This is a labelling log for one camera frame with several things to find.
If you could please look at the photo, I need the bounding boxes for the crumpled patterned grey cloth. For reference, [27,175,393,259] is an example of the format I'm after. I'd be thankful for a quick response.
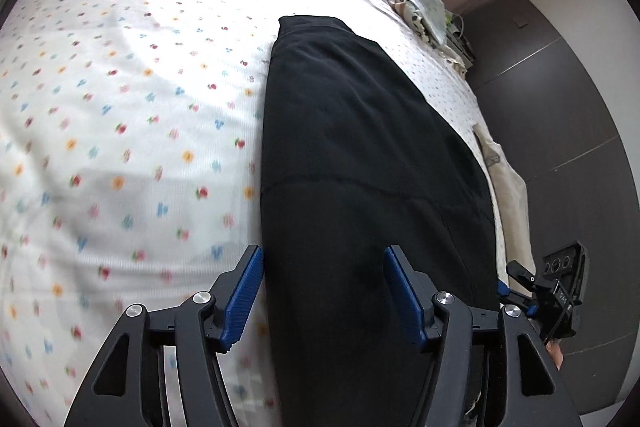
[384,0,451,44]

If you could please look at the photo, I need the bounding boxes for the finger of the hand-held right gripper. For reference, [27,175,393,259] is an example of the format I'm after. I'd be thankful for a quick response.
[497,259,540,317]

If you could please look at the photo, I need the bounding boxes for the bed with dotted white sheet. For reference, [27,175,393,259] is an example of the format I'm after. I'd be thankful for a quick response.
[0,0,501,427]

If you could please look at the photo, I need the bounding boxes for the small items on nightstand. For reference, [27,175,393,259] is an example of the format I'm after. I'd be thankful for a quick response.
[444,11,477,75]

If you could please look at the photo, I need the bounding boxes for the black shirt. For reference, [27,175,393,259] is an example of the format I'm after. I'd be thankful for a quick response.
[260,14,501,427]

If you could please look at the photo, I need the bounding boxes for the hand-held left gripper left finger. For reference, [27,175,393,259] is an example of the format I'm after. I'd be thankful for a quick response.
[64,245,265,427]

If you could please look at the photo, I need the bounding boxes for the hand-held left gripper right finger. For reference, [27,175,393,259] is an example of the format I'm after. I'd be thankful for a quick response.
[383,245,583,427]

